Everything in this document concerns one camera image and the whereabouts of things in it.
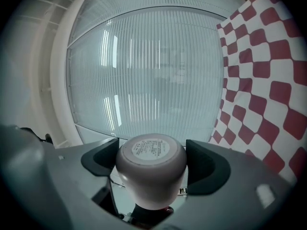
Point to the pale pink cup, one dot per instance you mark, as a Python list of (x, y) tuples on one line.
[(151, 171)]

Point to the white window blind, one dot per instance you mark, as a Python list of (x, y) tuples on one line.
[(144, 80)]

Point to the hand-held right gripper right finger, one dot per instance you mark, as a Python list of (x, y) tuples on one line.
[(227, 188)]

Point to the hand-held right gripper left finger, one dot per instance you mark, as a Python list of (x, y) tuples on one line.
[(60, 176)]

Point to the red white checkered tablecloth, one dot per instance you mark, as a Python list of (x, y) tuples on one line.
[(263, 80)]

